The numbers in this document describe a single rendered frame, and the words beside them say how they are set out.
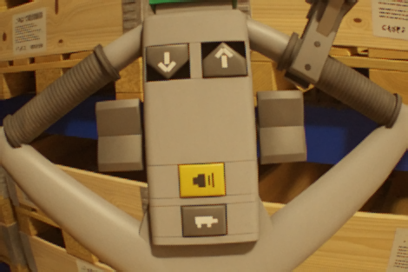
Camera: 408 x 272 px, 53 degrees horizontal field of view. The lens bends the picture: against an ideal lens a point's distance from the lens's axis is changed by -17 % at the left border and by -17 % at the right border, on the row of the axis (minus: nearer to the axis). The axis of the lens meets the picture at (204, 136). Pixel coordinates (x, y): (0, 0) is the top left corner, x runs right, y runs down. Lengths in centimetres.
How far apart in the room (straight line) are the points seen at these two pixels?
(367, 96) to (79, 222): 29
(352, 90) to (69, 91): 26
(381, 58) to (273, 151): 59
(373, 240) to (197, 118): 72
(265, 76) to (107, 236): 68
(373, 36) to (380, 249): 48
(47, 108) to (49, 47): 101
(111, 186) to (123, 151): 95
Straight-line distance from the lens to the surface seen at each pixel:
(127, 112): 41
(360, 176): 43
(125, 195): 133
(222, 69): 40
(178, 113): 40
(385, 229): 103
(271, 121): 40
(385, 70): 95
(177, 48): 40
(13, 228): 201
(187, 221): 40
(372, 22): 94
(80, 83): 43
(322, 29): 41
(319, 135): 107
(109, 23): 124
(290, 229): 42
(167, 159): 40
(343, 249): 108
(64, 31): 138
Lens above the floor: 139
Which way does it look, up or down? 14 degrees down
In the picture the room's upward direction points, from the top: 4 degrees counter-clockwise
